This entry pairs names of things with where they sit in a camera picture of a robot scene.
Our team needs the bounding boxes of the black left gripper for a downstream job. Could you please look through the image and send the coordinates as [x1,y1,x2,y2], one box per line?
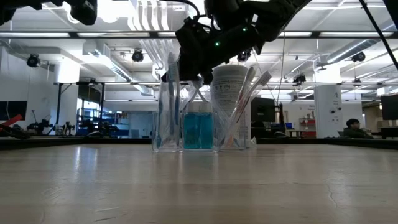
[70,0,98,26]

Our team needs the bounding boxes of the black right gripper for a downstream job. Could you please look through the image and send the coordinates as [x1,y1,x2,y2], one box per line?
[175,18,218,85]

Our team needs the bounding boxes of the white wipes canister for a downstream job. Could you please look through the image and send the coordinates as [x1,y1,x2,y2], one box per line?
[211,63,252,149]

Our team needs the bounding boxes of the blue mouthwash bottle white cap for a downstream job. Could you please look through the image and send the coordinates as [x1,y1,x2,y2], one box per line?
[199,102,215,150]
[183,102,201,150]

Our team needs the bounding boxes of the orange toothbrush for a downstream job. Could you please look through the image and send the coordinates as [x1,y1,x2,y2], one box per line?
[225,70,274,148]

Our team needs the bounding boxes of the black monitor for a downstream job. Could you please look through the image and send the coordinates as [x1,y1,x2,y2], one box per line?
[251,96,277,123]
[0,100,28,121]
[378,94,398,121]

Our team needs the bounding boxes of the clear acrylic organizer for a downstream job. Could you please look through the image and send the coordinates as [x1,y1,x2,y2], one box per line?
[151,80,252,153]

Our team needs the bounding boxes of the red storage shelf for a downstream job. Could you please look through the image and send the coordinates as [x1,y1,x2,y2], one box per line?
[298,117,317,138]

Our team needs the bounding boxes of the background black robot arms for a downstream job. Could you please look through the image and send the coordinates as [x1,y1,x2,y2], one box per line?
[26,114,77,138]

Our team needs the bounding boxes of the red bar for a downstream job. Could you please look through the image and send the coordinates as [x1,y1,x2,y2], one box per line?
[0,114,24,127]

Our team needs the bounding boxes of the white square pillar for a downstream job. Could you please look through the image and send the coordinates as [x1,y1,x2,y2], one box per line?
[313,84,343,138]

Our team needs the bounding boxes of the person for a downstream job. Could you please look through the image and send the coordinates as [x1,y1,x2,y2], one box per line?
[343,118,374,140]

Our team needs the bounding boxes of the black gantry frame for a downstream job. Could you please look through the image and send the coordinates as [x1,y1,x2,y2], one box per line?
[53,80,107,138]

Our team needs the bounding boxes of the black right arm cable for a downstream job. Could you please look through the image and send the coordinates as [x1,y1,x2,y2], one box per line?
[358,0,398,71]

